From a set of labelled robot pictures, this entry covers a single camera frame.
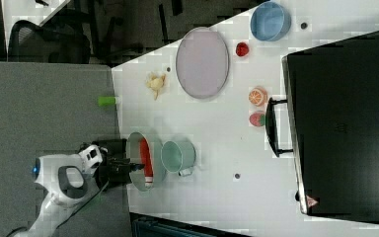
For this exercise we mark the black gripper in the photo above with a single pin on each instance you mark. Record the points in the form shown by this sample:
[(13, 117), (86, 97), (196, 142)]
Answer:
[(114, 172)]

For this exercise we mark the red plush ketchup bottle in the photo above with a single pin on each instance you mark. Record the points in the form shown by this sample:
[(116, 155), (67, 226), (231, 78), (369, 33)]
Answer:
[(145, 157)]

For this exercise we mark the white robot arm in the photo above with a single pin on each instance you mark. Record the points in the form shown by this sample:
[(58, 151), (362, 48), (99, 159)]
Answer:
[(70, 184)]

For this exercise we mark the green mug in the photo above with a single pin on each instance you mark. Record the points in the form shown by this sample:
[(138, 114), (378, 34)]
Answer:
[(178, 156)]

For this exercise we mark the dark blue crate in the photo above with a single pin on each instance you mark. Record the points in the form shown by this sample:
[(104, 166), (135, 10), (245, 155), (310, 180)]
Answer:
[(146, 226)]

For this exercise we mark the green table clamp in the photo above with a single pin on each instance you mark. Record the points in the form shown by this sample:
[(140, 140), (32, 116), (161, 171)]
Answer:
[(106, 101)]

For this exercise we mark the peeled toy banana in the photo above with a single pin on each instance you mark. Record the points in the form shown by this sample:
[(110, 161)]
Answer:
[(155, 83)]

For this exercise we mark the round grey plate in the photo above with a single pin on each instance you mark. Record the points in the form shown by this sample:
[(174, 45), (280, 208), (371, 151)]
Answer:
[(202, 63)]

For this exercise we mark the toy strawberry near orange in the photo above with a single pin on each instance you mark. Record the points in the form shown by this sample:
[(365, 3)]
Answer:
[(257, 119)]

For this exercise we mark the toy orange slice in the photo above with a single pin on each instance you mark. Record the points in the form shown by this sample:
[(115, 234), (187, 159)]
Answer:
[(258, 96)]

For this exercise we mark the black office chair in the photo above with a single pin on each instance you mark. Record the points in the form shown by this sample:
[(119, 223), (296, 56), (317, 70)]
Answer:
[(48, 44)]

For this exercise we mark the toy strawberry near plate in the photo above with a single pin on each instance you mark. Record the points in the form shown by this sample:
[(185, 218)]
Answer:
[(242, 49)]

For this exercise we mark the blue bowl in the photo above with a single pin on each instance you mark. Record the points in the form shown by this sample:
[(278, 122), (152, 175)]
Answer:
[(270, 22)]

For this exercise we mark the black toaster oven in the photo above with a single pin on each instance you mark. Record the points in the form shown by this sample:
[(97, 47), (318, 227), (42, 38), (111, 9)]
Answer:
[(332, 98)]

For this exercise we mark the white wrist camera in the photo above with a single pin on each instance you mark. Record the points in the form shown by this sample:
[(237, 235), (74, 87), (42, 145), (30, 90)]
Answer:
[(92, 158)]

